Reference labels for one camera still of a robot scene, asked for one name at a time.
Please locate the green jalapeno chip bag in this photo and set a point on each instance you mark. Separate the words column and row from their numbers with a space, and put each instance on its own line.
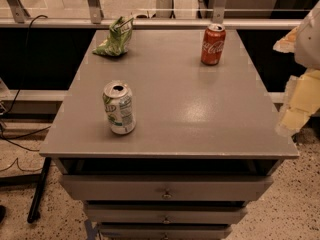
column 118, row 38

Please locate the black floor stand leg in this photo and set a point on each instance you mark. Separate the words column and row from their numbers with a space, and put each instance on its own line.
column 34, row 213

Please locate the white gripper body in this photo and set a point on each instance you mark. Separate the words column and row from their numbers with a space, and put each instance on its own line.
column 308, row 44

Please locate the red coke can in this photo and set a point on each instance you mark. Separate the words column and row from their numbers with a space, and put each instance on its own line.
column 213, row 44

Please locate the bottom grey drawer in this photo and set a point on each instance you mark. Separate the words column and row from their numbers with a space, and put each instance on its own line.
column 164, row 232

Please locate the top grey drawer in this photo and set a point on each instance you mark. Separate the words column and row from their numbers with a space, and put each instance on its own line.
column 165, row 187

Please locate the metal railing bar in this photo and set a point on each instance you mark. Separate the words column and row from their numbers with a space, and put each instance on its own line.
column 147, row 24

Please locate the white green soda can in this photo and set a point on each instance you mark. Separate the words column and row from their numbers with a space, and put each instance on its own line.
column 118, row 104

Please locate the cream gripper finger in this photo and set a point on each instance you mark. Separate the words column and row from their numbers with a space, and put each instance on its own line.
column 291, row 121

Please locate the grey drawer cabinet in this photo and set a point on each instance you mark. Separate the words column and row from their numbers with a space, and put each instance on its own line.
column 191, row 119

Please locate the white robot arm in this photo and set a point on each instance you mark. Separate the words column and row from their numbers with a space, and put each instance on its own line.
column 304, row 42

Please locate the middle grey drawer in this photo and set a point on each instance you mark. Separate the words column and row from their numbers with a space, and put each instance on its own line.
column 164, row 214

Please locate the grey drawer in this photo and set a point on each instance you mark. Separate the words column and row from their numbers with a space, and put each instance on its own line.
column 165, row 187
column 164, row 214
column 164, row 232

